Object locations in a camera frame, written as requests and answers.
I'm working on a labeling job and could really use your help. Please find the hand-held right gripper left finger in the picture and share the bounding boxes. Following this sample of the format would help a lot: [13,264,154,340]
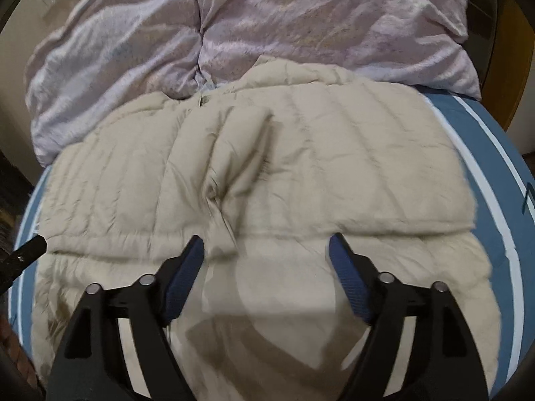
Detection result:
[45,235,205,401]

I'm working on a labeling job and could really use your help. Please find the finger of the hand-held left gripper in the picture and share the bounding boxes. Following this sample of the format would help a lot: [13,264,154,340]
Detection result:
[0,234,48,297]

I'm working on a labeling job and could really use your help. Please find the dark padded headboard panel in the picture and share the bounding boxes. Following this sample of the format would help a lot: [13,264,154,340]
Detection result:
[443,0,504,101]

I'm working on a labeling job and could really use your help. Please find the beige quilted down jacket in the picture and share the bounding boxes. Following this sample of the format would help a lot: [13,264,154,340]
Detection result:
[31,56,494,389]

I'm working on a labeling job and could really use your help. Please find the wooden headboard frame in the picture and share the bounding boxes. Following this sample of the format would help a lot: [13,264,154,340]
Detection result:
[497,0,533,134]

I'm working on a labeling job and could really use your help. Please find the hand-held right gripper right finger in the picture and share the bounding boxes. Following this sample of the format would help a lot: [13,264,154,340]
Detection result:
[328,233,490,401]

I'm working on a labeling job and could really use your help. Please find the blue white-striped bed sheet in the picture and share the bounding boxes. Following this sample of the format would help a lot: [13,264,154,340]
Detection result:
[6,88,535,401]

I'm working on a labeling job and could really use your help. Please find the pink floral pillow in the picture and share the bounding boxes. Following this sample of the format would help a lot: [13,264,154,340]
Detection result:
[25,0,205,165]
[194,0,481,101]

